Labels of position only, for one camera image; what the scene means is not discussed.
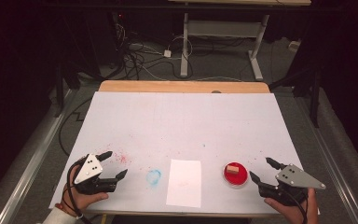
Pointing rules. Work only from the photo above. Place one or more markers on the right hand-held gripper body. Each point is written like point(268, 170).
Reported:
point(295, 179)

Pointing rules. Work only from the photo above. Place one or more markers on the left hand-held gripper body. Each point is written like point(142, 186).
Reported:
point(88, 169)

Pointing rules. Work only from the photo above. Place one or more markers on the round red ink pad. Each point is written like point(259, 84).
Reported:
point(240, 179)

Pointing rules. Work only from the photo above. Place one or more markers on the small wooden stamp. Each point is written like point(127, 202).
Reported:
point(232, 169)

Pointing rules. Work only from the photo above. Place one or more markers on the person's left hand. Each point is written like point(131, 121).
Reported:
point(85, 200)

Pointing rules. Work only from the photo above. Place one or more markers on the person's right hand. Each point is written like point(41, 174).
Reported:
point(292, 213)

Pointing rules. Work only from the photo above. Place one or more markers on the white paper sheet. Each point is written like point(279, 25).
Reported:
point(184, 183)

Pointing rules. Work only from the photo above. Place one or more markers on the black metal stand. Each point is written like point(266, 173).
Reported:
point(315, 99)
point(59, 93)

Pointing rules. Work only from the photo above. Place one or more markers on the wooden table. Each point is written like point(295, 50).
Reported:
point(183, 86)

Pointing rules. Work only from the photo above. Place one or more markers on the small white box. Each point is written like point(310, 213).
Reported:
point(294, 46)

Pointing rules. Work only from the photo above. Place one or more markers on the white power adapter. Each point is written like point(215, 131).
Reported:
point(167, 53)

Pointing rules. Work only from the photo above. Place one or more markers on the aluminium floor rail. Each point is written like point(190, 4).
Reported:
point(34, 158)
point(332, 174)

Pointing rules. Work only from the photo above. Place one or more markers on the white metal desk frame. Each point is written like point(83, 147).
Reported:
point(223, 28)

